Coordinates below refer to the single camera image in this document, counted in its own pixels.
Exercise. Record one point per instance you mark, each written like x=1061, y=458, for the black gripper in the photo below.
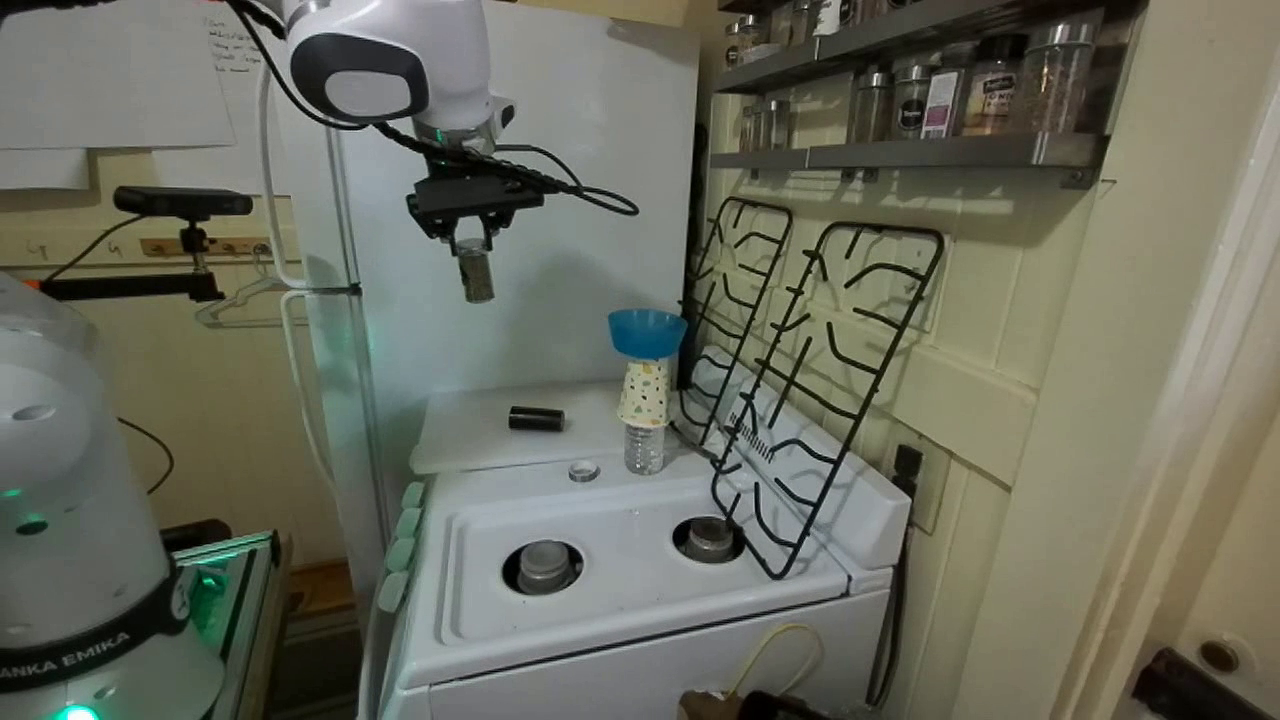
x=475, y=223

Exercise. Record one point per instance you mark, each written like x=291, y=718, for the small glass jar pair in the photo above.
x=766, y=121

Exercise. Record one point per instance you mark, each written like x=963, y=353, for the small clear spice jar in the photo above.
x=870, y=104

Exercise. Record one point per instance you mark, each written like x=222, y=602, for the small dark spice jar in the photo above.
x=909, y=104

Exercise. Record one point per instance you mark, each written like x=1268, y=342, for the white label spice jar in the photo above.
x=941, y=104

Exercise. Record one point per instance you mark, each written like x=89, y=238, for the brown spice jar black lid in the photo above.
x=998, y=95

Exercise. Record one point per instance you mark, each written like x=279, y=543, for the clear jar silver cap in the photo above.
x=1069, y=83

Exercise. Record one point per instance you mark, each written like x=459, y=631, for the white refrigerator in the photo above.
x=600, y=307

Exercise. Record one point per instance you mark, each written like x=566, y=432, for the small black cylinder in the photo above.
x=534, y=416

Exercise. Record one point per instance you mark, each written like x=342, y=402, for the narrow black stove grate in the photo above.
x=780, y=223

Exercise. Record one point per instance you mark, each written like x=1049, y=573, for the round gas burner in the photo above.
x=708, y=539
x=541, y=565

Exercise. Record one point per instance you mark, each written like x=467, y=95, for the white paper sheet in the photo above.
x=105, y=72

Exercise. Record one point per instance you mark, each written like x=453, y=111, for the white gas stove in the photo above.
x=626, y=627

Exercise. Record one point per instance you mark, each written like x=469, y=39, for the green lit control box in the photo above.
x=234, y=602

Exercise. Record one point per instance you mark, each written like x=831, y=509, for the large black stove grate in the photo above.
x=923, y=265

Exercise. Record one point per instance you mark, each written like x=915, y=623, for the white door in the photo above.
x=1201, y=402

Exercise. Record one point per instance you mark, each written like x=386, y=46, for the black door latch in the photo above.
x=1180, y=684

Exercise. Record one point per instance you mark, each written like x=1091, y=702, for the black camera on stand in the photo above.
x=185, y=202

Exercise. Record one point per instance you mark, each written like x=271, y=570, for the grey wall shelf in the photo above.
x=864, y=32
x=907, y=155

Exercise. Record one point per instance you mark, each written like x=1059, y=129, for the wall power outlet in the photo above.
x=927, y=502

